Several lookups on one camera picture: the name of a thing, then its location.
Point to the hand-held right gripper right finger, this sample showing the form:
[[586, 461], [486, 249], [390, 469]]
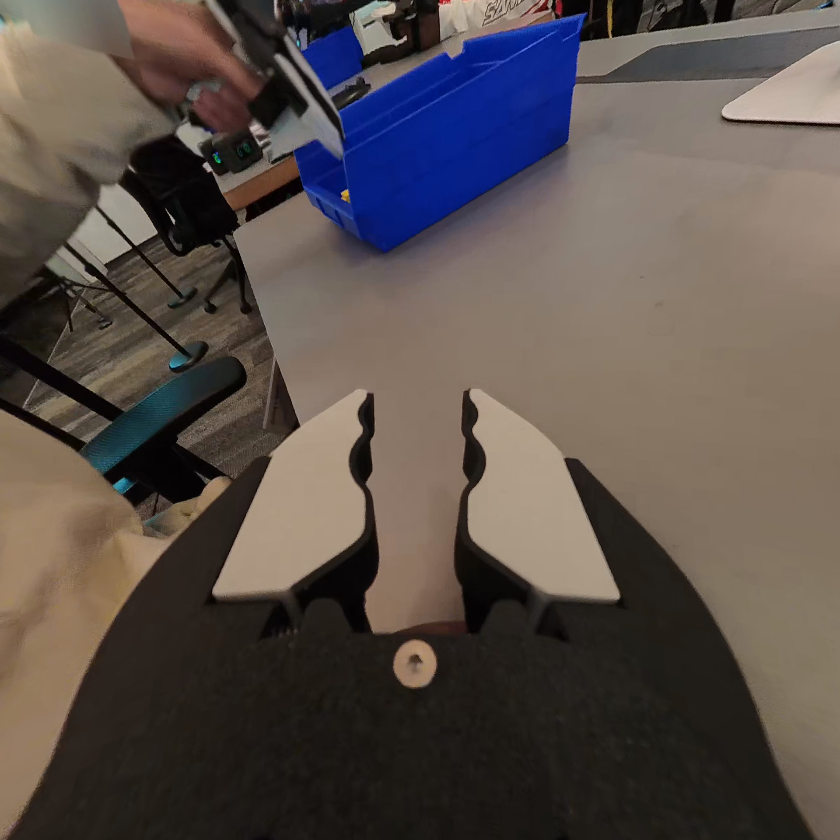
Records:
[[535, 518]]

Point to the person's left forearm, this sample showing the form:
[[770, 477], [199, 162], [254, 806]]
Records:
[[59, 151]]

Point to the black tripod stand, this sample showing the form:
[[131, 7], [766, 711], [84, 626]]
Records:
[[144, 315]]

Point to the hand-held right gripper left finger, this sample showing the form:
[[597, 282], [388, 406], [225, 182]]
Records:
[[302, 518]]

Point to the blue plastic bin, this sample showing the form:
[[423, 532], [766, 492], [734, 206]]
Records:
[[459, 131], [334, 56]]

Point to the person's cream sweatshirt torso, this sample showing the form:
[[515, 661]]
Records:
[[59, 590]]

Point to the white metal stand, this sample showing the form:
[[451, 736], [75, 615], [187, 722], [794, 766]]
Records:
[[787, 92]]

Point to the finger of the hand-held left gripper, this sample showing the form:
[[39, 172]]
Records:
[[308, 92], [302, 134]]

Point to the laminated paper sign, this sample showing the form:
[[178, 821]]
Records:
[[275, 407]]

